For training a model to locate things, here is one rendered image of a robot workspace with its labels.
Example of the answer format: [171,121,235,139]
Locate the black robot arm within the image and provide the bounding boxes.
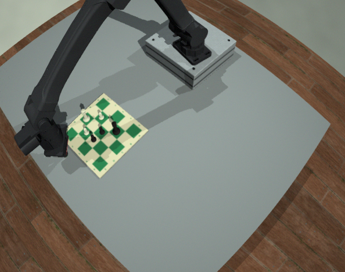
[14,0,211,156]

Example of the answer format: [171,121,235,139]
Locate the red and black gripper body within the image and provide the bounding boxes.
[44,124,69,158]

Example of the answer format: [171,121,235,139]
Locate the green and cream chessboard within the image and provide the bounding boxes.
[66,94,148,178]

